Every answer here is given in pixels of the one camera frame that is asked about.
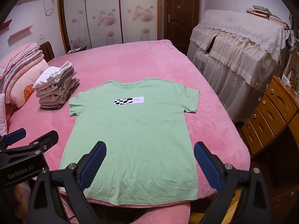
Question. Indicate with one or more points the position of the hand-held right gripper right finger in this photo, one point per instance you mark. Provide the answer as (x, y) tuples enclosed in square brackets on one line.
[(206, 165)]

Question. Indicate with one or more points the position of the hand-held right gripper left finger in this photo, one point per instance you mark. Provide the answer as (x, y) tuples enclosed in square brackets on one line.
[(93, 165)]

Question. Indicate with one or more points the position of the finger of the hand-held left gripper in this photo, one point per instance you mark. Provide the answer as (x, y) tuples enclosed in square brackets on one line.
[(45, 142), (15, 135)]

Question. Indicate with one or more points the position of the light green t-shirt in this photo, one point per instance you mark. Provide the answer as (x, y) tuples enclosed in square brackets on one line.
[(140, 133)]

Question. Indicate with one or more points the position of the stack of folded clothes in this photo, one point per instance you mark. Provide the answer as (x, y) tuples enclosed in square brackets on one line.
[(56, 86)]

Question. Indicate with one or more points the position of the person's left hand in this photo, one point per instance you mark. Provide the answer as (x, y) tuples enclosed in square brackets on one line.
[(17, 198)]

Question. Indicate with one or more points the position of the pale pink quilt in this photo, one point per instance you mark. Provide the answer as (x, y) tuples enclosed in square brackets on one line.
[(4, 114)]

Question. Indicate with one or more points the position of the pink plush blanket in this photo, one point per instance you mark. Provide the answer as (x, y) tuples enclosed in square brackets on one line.
[(210, 121)]

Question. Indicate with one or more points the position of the yellow object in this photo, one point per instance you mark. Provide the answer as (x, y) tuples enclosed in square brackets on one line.
[(237, 203)]

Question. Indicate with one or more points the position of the pink cartoon print pillow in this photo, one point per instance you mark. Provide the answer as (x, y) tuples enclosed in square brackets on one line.
[(25, 86)]

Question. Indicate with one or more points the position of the wooden dresser with drawers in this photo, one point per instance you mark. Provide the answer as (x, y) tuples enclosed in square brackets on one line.
[(268, 112)]

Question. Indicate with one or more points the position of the wooden cabinet with knob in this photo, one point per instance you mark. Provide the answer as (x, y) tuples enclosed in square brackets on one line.
[(286, 198)]

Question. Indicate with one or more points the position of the dark wooden headboard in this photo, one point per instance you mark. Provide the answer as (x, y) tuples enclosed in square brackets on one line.
[(48, 51)]

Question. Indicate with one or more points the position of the small printed box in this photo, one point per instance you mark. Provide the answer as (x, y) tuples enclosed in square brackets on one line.
[(75, 50)]

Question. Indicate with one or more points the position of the group of small bottles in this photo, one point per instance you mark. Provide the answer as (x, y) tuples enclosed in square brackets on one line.
[(290, 75)]

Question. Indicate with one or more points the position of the floral sliding door wardrobe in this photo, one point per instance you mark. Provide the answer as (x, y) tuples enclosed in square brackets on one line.
[(105, 16)]

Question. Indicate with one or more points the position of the dark brown wooden door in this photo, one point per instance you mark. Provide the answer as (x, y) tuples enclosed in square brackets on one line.
[(182, 16)]

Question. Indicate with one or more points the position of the pile of books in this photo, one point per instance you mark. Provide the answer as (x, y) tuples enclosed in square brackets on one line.
[(268, 14)]

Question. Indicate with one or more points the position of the light wooden wall shelf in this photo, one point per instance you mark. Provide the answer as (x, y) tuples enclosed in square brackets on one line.
[(19, 33)]

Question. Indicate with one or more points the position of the red wall shelf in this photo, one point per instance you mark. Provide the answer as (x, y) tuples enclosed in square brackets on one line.
[(5, 25)]

